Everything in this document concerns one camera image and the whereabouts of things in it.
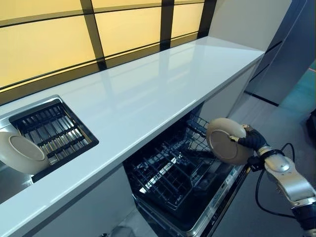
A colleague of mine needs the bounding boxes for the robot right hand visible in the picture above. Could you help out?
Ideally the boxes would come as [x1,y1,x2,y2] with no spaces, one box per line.
[229,124,269,150]

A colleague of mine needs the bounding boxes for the cream round ceramic plate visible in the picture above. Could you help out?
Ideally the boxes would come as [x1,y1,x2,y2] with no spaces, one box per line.
[205,118,255,165]
[0,131,47,175]

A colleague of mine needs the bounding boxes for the open dishwasher door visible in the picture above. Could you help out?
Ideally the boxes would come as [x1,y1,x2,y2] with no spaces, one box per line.
[132,158,250,237]

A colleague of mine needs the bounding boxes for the white base cabinet panel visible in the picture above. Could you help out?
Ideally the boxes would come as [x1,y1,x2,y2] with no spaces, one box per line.
[200,57,260,119]

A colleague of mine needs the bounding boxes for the dark grey tall cabinet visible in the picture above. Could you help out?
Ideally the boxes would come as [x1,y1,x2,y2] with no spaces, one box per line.
[243,0,316,107]

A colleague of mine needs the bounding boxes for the white narrow cabinet door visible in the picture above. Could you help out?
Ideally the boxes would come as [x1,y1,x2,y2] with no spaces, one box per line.
[29,164,139,237]

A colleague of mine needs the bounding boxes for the black dish drying rack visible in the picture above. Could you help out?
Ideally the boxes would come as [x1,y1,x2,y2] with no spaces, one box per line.
[8,102,100,184]

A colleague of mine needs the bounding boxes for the stainless steel sink basin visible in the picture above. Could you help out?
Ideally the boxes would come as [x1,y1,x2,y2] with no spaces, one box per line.
[0,94,100,206]

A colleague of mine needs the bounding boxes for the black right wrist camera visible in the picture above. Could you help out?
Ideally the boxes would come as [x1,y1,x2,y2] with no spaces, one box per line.
[247,156,260,171]

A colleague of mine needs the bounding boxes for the dark wire dishwasher upper rack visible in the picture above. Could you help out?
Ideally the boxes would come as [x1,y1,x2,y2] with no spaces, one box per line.
[186,113,216,152]

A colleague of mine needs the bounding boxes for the dark wire dishwasher rack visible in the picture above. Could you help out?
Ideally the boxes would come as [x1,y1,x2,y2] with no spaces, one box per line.
[186,113,216,152]
[125,139,216,211]

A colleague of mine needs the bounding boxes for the dark wire dishwasher lower rack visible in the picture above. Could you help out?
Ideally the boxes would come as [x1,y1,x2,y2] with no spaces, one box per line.
[125,139,216,211]

